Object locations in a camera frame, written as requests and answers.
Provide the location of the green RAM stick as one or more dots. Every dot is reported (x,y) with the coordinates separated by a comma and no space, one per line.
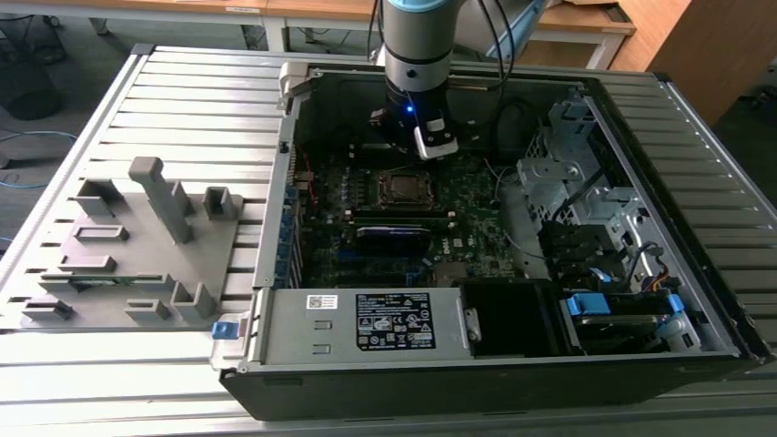
(100,282)

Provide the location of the green motherboard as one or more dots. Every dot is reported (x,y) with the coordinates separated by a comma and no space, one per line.
(479,227)

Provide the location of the wooden cabinet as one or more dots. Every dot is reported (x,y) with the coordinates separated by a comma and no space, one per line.
(715,50)

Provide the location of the blue disk carrier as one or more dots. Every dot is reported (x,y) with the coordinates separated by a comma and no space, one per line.
(585,304)

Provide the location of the CPU socket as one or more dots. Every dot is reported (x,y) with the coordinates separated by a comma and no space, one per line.
(382,204)

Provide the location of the black grey PC case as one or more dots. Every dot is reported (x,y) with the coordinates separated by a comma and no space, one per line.
(425,396)

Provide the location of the black waste bin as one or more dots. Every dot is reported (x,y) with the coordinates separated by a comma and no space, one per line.
(30,100)

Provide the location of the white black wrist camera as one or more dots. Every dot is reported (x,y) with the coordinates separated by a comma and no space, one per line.
(437,141)

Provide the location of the grey case release latch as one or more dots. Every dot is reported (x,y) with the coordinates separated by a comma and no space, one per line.
(292,75)

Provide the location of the grey power supply unit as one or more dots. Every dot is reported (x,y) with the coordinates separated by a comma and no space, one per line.
(290,318)

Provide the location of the pale blue teach pendant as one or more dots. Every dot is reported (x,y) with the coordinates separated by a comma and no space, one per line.
(525,27)

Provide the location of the black graphics card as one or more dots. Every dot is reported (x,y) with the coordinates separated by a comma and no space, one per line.
(390,243)

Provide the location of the silver metal drive cage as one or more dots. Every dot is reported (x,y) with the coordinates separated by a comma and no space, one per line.
(546,170)

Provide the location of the grey parts rack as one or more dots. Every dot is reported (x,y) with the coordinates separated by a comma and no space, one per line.
(200,255)

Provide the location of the blue case latch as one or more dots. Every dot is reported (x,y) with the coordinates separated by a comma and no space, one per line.
(222,331)

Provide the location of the metal chipset heat sink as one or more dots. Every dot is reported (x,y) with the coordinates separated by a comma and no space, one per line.
(450,271)

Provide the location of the hard disk drive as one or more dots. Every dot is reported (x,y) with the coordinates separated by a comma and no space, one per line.
(618,321)

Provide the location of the RAM slot white clips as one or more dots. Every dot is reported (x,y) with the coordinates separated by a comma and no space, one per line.
(425,215)

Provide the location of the wooden top desk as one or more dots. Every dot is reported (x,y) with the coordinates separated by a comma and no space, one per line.
(152,3)
(582,20)

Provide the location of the silver green CPU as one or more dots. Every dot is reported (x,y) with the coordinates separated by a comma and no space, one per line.
(406,188)

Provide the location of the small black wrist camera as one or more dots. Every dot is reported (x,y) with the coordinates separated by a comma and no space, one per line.
(377,119)

